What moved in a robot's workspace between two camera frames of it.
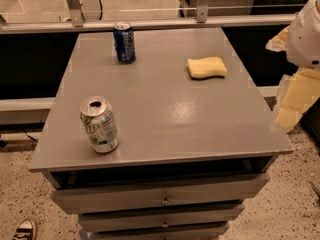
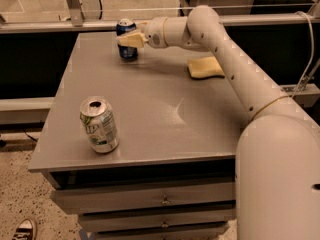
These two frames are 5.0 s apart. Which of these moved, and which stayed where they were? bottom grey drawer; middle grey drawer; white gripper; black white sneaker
Moved: white gripper
Stayed: black white sneaker; bottom grey drawer; middle grey drawer
